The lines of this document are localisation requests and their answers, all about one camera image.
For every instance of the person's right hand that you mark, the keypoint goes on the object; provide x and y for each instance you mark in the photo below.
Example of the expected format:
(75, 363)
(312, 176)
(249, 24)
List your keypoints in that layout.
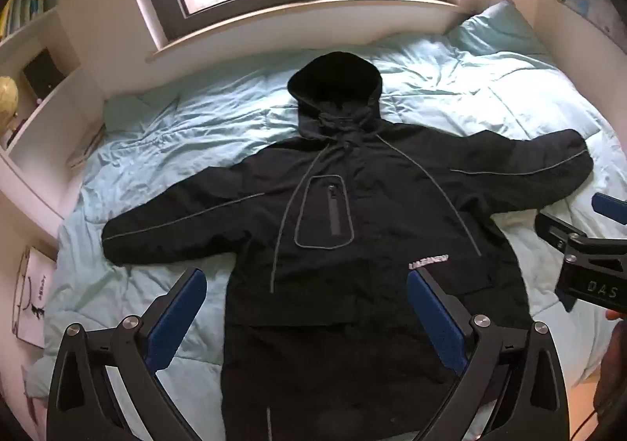
(615, 314)

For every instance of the white printed paper bag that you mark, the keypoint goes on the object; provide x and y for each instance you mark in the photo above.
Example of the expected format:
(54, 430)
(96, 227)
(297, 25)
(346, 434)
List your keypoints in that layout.
(34, 299)

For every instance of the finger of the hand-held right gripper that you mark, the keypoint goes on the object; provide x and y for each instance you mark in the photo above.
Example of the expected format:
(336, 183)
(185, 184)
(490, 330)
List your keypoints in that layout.
(553, 225)
(611, 208)

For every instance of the yellow globe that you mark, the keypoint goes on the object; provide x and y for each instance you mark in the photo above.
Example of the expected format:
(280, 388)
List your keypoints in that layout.
(7, 101)

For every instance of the white bookshelf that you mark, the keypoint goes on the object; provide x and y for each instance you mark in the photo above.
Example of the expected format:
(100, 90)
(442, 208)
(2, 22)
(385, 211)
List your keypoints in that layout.
(44, 137)

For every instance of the cream window sill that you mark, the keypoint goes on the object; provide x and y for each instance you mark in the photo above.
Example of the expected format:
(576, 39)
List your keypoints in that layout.
(303, 32)

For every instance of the light blue duvet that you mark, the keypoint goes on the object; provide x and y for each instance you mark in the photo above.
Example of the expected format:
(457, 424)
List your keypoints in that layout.
(196, 127)

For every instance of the person's right forearm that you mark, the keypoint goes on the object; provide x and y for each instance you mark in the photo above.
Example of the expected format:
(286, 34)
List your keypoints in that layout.
(613, 367)

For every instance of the black hooded jacket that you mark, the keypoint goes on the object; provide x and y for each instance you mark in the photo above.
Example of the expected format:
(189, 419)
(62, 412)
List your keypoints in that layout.
(367, 225)

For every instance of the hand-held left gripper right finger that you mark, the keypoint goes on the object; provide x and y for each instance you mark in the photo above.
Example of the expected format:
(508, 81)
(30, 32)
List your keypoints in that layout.
(433, 318)

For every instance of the black box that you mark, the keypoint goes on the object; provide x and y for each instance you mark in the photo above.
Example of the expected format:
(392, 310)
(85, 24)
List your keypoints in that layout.
(43, 73)

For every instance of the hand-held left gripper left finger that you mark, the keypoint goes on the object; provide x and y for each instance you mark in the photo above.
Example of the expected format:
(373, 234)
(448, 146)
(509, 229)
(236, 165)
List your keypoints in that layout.
(179, 318)

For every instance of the row of books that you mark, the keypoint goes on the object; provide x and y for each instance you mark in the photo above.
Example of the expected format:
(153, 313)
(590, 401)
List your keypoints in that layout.
(29, 0)

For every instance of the light blue pillow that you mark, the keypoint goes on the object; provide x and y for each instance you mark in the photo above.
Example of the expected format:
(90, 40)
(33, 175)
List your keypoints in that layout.
(494, 30)

